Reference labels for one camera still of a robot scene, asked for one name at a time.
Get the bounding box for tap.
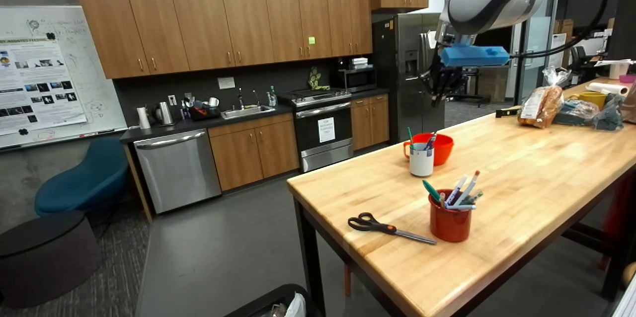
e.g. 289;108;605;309
237;87;260;110

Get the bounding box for narrow wooden base cabinet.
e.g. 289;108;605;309
350;93;390;152

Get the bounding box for yellow mug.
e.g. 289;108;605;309
568;91;607;111

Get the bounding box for stainless steel stove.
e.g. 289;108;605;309
278;87;354;173

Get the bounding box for black dish rack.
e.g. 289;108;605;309
188;100;221;121

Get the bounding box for printed poster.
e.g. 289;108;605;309
0;37;87;137

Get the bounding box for dark monitor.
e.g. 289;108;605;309
606;0;636;61

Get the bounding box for whiteboard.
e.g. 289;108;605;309
0;5;129;151

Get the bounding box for bag of brown bread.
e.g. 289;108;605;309
517;67;572;129

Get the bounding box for green patterned oven mitt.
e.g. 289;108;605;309
308;66;330;91

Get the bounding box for black handled scissors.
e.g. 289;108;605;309
347;212;438;245

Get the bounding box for kitchen sink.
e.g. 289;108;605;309
221;105;276;120

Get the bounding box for black waste bin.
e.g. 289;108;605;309
222;283;314;317

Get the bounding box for office chair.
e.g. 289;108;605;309
569;46;603;85

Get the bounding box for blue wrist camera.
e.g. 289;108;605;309
440;43;510;68

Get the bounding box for orange bowl with handle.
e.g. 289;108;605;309
403;133;455;166

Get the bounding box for oven door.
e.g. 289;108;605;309
294;102;354;159

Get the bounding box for row of wooden wall cabinets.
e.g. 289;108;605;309
68;0;374;80

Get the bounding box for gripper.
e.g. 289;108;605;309
420;47;465;108

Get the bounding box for dishwasher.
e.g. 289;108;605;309
133;128;222;215

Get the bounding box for white mug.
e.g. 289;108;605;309
408;143;435;177

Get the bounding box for bag of bread, blue wrapper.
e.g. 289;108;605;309
554;99;600;126

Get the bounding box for steel kettle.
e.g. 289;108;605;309
154;101;175;126

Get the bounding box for stainless steel refrigerator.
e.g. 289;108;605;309
372;12;446;145

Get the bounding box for dark round ottoman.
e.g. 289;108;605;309
0;210;102;309

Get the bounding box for microwave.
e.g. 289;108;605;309
333;66;378;93

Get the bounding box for paper towel roll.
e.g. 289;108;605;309
585;81;631;96

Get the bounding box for blue lounge chair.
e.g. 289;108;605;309
34;137;130;217

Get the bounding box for red cup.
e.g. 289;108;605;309
428;189;473;243

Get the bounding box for grey plastic bag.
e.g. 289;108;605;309
592;93;626;132

